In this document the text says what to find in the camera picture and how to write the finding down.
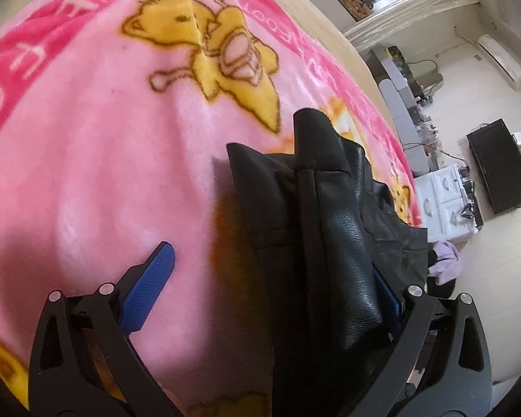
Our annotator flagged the purple cloth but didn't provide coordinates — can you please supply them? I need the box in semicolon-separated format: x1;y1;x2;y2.
430;241;461;285

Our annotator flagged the white drawer cabinet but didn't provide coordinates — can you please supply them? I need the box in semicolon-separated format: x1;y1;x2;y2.
414;165;476;244

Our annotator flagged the white air conditioner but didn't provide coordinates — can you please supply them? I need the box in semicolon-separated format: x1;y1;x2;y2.
478;35;521;88

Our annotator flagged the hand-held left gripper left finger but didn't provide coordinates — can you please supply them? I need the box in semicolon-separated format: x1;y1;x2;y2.
27;241;187;417

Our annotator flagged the cream curtain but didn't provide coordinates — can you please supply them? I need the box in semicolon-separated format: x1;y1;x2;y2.
343;0;478;46

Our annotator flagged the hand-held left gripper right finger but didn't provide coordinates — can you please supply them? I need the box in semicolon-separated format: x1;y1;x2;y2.
371;267;492;417

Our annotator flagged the black flat screen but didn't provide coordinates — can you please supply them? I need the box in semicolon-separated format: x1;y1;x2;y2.
466;118;521;214

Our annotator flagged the pink printed blanket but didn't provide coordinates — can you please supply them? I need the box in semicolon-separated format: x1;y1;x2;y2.
0;0;417;417

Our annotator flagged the black leather jacket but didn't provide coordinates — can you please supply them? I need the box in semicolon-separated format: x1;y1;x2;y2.
226;108;430;417

